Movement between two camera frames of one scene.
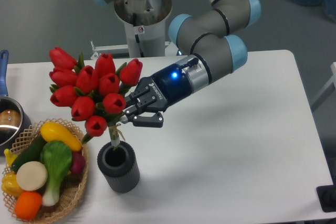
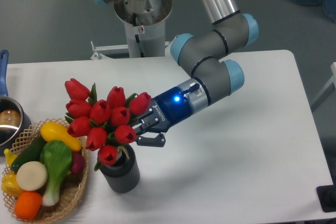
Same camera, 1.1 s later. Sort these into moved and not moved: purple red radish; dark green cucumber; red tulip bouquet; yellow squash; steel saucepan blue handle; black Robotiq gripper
Moved: red tulip bouquet; black Robotiq gripper
Not moved: yellow squash; steel saucepan blue handle; dark green cucumber; purple red radish
